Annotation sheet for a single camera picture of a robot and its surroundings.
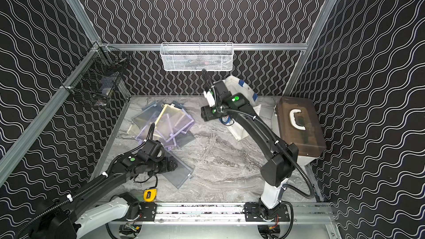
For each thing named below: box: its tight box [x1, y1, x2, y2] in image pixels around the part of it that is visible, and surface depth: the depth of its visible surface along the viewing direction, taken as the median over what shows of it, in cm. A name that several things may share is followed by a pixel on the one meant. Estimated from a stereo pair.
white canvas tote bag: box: [219, 75, 262, 142], surface depth 55 cm
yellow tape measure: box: [143, 189, 158, 202], surface depth 80 cm
